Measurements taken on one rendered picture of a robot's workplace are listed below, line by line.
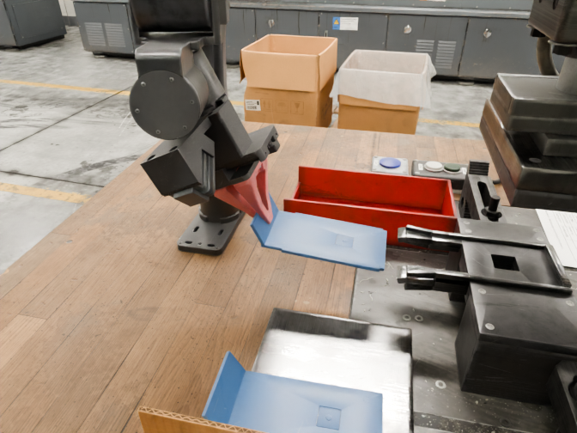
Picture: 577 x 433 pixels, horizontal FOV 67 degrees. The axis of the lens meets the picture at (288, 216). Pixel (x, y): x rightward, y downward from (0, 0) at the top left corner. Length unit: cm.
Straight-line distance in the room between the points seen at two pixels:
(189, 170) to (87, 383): 26
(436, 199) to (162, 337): 48
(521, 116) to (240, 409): 35
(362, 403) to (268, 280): 22
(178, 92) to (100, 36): 588
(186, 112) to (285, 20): 476
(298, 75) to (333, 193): 198
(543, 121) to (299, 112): 243
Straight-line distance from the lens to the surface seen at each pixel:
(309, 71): 269
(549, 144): 41
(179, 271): 63
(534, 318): 49
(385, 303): 58
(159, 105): 38
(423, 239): 55
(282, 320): 52
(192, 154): 39
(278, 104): 281
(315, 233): 52
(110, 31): 614
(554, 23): 40
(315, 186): 77
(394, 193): 76
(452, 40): 496
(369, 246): 52
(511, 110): 40
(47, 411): 52
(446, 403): 50
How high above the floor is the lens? 129
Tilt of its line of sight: 32 degrees down
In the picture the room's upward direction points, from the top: straight up
